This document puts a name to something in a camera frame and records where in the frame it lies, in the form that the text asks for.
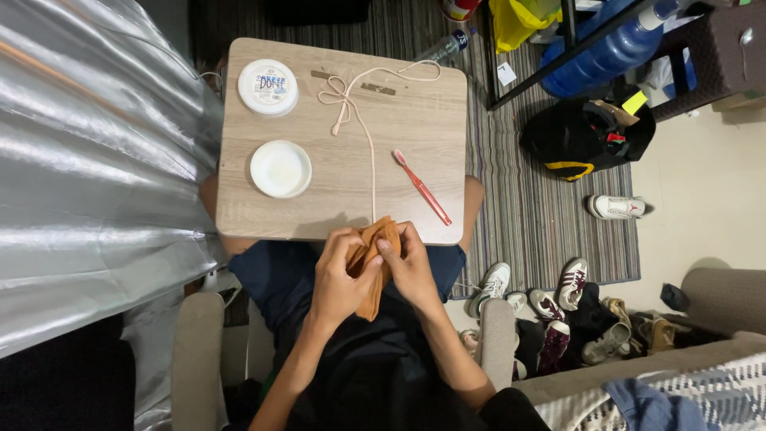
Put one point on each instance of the person's left hand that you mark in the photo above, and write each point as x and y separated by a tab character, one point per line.
335	287

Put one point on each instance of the patterned white blanket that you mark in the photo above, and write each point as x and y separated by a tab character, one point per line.
730	389

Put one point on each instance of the black backpack with yellow trim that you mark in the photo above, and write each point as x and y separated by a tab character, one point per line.
568	140

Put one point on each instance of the blue cloth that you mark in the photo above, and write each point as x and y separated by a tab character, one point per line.
652	410

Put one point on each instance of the red toothbrush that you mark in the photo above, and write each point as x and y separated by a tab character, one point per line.
423	190

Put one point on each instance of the metal spoon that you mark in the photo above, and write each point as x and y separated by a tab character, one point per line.
746	48

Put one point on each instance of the large blue water jug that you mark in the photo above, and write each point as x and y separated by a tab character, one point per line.
604	60

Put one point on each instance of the red can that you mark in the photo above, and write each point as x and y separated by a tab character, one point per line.
458	8

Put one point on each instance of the striped rug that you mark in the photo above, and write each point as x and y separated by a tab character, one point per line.
538	227

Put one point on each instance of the black metal rack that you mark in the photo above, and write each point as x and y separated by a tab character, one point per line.
568	27

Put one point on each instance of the shiny silver sheet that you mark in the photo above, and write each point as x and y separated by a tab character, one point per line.
90	167

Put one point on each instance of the grey chair armrest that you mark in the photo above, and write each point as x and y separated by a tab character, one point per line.
197	359
496	344

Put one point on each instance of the grey sofa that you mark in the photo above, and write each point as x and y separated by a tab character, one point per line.
724	299

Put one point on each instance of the white tub with printed lid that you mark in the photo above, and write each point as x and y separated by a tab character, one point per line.
267	87

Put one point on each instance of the person's right hand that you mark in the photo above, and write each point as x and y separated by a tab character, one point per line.
416	275

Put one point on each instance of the brown wicker stool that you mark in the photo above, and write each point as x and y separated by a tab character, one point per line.
718	54

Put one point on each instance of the white paper tag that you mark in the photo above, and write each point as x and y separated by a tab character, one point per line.
506	73

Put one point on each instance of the yellow plastic bag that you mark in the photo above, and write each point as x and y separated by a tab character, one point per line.
513	24

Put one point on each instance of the wooden lap table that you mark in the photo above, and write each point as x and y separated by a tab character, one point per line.
413	114

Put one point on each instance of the dark crumpled cloth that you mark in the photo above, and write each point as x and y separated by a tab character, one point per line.
674	297

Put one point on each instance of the pile of shoes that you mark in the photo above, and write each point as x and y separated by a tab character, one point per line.
568	323

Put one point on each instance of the white sneaker with red mark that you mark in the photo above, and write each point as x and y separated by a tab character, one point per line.
616	207

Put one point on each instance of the orange cloth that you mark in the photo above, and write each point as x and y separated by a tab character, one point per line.
372	299

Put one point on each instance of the clear plastic water bottle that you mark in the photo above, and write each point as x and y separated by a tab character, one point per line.
446	46

